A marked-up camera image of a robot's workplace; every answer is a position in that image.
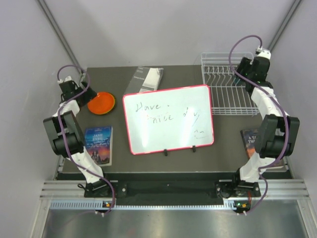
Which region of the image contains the Jane Eyre book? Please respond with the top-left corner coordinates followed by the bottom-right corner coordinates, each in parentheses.
top-left (84, 126), bottom-right (113, 167)

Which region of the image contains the orange plate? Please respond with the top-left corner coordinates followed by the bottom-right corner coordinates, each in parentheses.
top-left (87, 92), bottom-right (116, 115)

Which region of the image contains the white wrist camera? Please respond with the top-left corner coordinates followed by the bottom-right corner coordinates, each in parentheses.
top-left (255, 46), bottom-right (271, 60)
top-left (57, 76), bottom-right (72, 84)

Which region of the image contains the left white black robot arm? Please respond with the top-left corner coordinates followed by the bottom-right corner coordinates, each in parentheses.
top-left (43, 76), bottom-right (113, 197)

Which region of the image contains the red framed whiteboard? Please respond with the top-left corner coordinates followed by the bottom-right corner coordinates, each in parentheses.
top-left (122, 84), bottom-right (214, 155)

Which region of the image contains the aluminium frame rail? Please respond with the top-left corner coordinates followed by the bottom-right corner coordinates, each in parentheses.
top-left (40, 180), bottom-right (85, 199)

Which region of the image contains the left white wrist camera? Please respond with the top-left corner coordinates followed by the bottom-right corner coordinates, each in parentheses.
top-left (57, 76), bottom-right (72, 84)

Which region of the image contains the grey slotted cable duct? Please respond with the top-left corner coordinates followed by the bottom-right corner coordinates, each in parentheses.
top-left (49, 200), bottom-right (248, 211)

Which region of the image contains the Tale of Two Cities book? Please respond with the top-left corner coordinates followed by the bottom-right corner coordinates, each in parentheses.
top-left (240, 128), bottom-right (285, 171)

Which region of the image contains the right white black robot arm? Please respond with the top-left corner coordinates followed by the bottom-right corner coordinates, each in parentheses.
top-left (231, 56), bottom-right (300, 196)

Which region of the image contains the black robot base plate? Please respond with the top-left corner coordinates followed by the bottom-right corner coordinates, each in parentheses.
top-left (78, 179), bottom-right (261, 198)

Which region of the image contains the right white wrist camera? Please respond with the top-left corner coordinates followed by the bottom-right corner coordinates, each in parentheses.
top-left (255, 46), bottom-right (271, 60)

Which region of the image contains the lime green plate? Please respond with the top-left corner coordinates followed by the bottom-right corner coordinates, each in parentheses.
top-left (94, 100), bottom-right (117, 115)

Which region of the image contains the white wire dish rack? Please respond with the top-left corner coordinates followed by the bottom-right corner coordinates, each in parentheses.
top-left (201, 52), bottom-right (259, 116)

